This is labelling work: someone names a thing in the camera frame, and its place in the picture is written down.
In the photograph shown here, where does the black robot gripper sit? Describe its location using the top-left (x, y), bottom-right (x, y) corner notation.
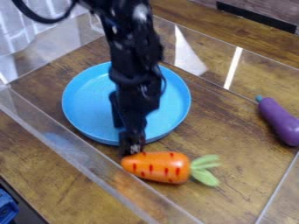
top-left (109, 66), bottom-right (166, 157)

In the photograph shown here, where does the orange toy carrot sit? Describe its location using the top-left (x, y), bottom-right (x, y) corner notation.
top-left (121, 151), bottom-right (221, 186)

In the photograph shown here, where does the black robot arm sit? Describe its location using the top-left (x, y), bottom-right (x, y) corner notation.
top-left (79, 0), bottom-right (166, 156)

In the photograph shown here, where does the blue round plate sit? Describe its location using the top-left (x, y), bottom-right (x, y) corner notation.
top-left (62, 62), bottom-right (193, 146)

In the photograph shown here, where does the blue object at corner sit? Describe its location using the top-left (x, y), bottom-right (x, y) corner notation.
top-left (0, 188), bottom-right (19, 224)

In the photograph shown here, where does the purple toy eggplant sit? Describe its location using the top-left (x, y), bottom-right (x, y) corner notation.
top-left (257, 95), bottom-right (299, 147)

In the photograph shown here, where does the clear acrylic enclosure wall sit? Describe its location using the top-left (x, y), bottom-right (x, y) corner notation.
top-left (0, 15), bottom-right (299, 224)

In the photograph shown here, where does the black cable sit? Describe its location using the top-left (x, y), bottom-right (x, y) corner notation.
top-left (11, 0), bottom-right (81, 25)

